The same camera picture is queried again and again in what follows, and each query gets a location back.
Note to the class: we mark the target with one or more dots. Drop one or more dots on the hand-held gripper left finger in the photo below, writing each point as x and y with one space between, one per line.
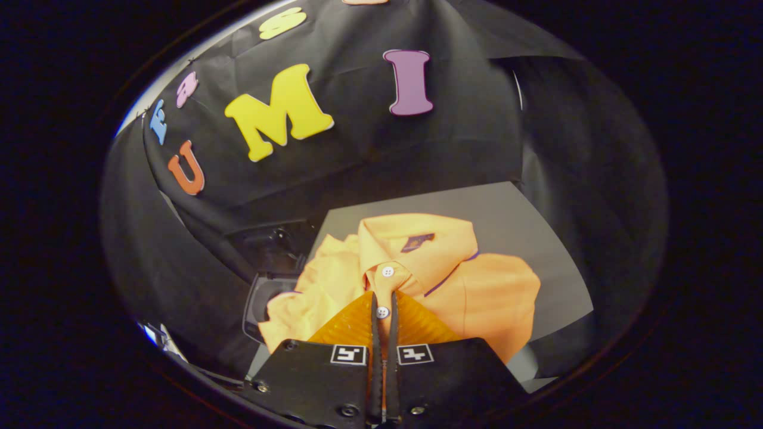
375 381

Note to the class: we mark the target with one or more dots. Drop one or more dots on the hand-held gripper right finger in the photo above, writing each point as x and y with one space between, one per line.
392 381

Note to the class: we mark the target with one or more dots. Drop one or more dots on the orange polo shirt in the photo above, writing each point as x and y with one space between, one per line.
477 298

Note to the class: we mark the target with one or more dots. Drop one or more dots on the dark washing machine lid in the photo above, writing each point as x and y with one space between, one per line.
274 244

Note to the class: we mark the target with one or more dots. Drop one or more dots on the grey cabinet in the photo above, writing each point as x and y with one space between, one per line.
518 226

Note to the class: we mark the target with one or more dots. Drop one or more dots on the black backdrop cloth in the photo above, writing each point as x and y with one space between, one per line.
357 161

